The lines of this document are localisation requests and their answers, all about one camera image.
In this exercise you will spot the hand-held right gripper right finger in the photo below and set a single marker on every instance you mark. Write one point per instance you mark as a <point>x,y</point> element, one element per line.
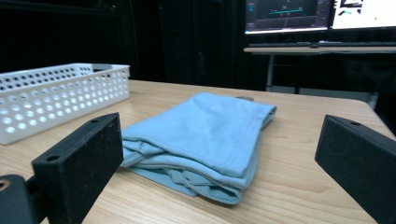
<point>361,161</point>

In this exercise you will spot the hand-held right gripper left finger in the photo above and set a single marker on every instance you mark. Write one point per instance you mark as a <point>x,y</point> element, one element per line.
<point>77,165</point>

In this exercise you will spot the white perforated plastic basket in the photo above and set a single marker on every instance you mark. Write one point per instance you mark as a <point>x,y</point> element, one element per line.
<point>46,102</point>

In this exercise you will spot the light blue cloth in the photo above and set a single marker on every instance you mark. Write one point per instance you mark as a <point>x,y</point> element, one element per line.
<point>202,133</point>

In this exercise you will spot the desk with white legs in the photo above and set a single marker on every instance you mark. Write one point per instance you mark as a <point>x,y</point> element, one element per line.
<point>342,49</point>

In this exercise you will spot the black curtain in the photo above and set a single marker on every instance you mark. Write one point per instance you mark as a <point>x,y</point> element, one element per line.
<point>124,34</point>

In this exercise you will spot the computer monitor with white screen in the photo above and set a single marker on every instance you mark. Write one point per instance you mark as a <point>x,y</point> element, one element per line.
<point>364,15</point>

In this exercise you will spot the computer monitor with dark screen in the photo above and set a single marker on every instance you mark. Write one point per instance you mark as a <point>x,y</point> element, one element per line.
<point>286,15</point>

